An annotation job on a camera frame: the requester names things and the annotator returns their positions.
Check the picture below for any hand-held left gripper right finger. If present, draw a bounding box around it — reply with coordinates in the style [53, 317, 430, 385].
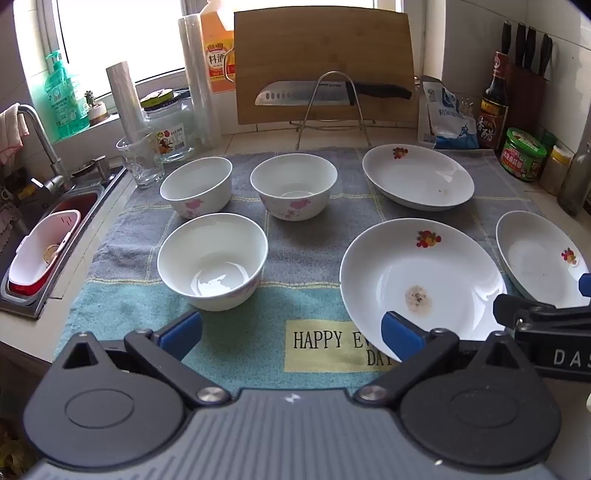
[353, 310, 532, 408]

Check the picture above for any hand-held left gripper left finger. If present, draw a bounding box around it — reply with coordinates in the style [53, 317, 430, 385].
[60, 310, 232, 408]

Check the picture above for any white flower-print plate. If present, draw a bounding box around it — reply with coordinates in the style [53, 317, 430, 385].
[496, 211, 591, 311]
[362, 144, 475, 212]

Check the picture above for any white plate with brown stain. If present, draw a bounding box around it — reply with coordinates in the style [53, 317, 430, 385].
[340, 218, 509, 361]

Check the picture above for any white bowl with pink flowers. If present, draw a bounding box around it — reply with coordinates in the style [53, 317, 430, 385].
[160, 157, 233, 219]
[157, 213, 269, 312]
[250, 154, 338, 222]

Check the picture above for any red-capped glass bottle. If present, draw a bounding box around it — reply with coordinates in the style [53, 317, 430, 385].
[557, 137, 591, 218]

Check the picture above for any yellow-lidded spice jar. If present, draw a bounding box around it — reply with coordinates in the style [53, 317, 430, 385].
[539, 145, 574, 197]

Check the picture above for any grey and teal towel mat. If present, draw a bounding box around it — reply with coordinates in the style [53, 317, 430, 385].
[54, 148, 552, 398]

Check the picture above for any green-lidded sauce jar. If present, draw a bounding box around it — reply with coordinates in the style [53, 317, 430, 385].
[499, 127, 549, 182]

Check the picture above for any red basin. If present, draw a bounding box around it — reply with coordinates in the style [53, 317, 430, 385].
[6, 191, 100, 299]

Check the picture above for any white and pink strainer basket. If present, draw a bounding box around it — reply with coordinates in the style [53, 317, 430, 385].
[8, 209, 82, 288]

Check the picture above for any clear glass cup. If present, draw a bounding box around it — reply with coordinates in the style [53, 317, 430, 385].
[115, 133, 166, 189]

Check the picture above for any steel sink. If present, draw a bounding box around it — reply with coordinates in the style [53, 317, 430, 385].
[0, 157, 128, 320]

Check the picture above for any dark red knife block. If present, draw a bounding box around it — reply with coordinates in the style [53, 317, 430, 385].
[505, 62, 551, 140]

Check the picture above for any dark vinegar bottle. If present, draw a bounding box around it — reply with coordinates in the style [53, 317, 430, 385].
[477, 51, 510, 151]

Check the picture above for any white and blue salt bag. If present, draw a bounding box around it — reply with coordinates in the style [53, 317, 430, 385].
[417, 76, 480, 151]

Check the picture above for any glass jar with dark lid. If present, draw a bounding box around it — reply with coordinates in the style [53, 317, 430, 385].
[140, 88, 197, 164]

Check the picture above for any metal faucet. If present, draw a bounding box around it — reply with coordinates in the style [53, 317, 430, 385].
[17, 104, 75, 193]

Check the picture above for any small potted plant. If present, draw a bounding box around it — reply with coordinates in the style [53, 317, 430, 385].
[84, 90, 111, 127]

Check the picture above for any small plastic wrap roll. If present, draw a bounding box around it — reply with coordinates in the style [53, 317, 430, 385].
[106, 61, 149, 149]

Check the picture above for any large plastic wrap roll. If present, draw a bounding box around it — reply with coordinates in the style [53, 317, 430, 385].
[178, 14, 223, 150]

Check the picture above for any green dish soap bottle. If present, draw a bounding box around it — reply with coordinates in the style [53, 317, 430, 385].
[44, 50, 91, 142]

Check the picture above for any pink cloth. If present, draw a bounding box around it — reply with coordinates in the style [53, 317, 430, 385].
[0, 103, 25, 165]

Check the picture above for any orange cooking wine jug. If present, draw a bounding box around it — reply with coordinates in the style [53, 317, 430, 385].
[200, 0, 236, 96]

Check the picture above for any bamboo cutting board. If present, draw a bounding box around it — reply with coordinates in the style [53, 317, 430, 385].
[233, 10, 419, 127]

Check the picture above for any window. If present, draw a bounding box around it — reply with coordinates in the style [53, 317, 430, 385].
[41, 0, 407, 100]

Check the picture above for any metal wire rack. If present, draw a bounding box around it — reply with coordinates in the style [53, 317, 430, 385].
[289, 71, 378, 150]

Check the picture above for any black-handled kitchen knife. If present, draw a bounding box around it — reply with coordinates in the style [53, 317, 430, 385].
[254, 79, 413, 107]

